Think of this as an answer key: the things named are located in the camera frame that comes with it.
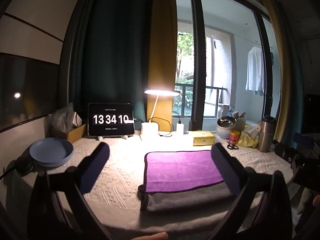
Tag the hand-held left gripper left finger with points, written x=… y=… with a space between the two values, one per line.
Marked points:
x=98 y=163

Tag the hanging white shirt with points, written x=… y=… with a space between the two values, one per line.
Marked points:
x=255 y=72

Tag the yellow plastic bag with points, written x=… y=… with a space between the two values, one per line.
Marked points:
x=246 y=141

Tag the purple towel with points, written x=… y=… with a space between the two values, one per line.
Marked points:
x=182 y=170

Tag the white patterned tablecloth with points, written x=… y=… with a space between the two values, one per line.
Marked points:
x=120 y=177

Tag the white pot with steel bowl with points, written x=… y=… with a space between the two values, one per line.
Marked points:
x=225 y=128

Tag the yellow tissue packet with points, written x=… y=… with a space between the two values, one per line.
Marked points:
x=203 y=138

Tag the blue plate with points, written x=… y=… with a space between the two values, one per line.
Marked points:
x=51 y=151

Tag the clear plastic bags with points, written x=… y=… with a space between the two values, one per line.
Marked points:
x=62 y=117

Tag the dark green curtain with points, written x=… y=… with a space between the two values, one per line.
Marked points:
x=115 y=55

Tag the red and yellow can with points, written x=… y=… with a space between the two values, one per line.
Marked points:
x=234 y=138

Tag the white utensil holder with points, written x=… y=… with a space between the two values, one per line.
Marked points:
x=239 y=122

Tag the white tablet stand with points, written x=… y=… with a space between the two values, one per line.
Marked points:
x=125 y=137

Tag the yellow curtain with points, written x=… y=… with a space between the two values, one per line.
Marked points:
x=161 y=50
x=282 y=67

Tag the grey towel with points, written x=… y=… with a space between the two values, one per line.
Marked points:
x=190 y=198

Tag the person's left hand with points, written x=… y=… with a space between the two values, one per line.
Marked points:
x=150 y=237

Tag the white desk lamp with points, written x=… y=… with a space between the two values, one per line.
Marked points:
x=150 y=130

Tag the white cloth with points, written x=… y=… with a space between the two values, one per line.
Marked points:
x=305 y=200

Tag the white charger plug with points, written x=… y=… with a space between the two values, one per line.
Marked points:
x=180 y=128

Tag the stainless steel tumbler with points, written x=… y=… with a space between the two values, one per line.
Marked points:
x=266 y=135

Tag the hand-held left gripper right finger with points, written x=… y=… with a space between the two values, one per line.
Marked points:
x=225 y=171

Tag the dark wall screen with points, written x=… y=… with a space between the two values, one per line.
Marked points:
x=27 y=90

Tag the black tablet with clock display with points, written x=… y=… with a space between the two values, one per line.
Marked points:
x=111 y=118

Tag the black round object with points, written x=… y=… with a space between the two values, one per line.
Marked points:
x=25 y=165

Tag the person's right hand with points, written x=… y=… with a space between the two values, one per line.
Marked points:
x=316 y=201

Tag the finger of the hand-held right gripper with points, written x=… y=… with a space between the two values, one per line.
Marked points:
x=285 y=152

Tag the black scissors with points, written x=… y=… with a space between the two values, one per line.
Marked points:
x=232 y=145

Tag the balcony railing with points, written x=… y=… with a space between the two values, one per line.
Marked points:
x=200 y=97

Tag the cardboard box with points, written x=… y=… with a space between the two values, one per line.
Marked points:
x=76 y=133

